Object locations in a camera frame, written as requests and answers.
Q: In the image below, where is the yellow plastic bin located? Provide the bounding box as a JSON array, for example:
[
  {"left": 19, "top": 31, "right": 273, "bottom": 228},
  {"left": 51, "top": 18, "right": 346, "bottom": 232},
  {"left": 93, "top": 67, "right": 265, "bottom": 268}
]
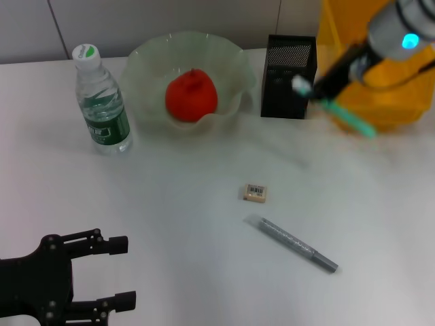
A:
[{"left": 317, "top": 0, "right": 430, "bottom": 132}]

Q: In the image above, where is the red-orange orange fruit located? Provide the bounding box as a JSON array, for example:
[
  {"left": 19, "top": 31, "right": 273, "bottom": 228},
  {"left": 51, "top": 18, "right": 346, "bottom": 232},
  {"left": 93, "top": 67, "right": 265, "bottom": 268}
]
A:
[{"left": 164, "top": 67, "right": 218, "bottom": 122}]

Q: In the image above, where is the grey marker pen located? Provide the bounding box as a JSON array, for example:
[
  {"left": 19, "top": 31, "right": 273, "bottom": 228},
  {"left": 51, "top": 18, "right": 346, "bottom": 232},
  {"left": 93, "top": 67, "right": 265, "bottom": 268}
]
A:
[{"left": 244, "top": 213, "right": 339, "bottom": 273}]

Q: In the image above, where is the clear green-label water bottle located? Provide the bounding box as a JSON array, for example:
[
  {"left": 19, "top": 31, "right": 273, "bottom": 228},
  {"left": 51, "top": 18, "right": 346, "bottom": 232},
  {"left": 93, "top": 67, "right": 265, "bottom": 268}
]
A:
[{"left": 71, "top": 43, "right": 133, "bottom": 156}]

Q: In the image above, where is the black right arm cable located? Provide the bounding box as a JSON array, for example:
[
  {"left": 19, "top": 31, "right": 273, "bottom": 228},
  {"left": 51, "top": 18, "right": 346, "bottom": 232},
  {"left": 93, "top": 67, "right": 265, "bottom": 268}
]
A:
[{"left": 365, "top": 59, "right": 435, "bottom": 90}]

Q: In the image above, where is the beige eraser with barcode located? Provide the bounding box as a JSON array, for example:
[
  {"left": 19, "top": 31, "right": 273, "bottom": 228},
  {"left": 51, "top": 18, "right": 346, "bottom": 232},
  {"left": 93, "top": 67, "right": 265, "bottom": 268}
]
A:
[{"left": 243, "top": 183, "right": 268, "bottom": 204}]

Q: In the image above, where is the black mesh pen holder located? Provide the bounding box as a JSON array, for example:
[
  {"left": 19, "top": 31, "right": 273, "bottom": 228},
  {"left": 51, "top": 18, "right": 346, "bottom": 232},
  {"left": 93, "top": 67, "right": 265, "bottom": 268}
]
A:
[{"left": 260, "top": 33, "right": 318, "bottom": 120}]

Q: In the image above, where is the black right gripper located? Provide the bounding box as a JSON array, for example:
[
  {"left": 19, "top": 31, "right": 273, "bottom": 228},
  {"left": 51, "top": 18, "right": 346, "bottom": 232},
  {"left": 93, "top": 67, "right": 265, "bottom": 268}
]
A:
[{"left": 311, "top": 42, "right": 385, "bottom": 101}]

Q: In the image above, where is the pale green wavy glass bowl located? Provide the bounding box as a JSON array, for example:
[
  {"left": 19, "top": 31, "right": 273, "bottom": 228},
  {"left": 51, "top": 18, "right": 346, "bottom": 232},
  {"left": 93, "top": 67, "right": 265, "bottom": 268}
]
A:
[{"left": 120, "top": 31, "right": 256, "bottom": 132}]

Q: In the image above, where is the mint green pen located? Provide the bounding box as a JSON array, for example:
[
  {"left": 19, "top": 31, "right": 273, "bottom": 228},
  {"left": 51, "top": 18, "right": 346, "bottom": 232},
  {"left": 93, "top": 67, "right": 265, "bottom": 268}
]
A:
[{"left": 292, "top": 75, "right": 377, "bottom": 139}]

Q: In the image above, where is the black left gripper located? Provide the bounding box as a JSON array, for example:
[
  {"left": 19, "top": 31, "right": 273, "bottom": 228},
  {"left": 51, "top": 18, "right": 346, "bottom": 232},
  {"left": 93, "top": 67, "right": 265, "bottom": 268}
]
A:
[{"left": 0, "top": 228, "right": 137, "bottom": 326}]

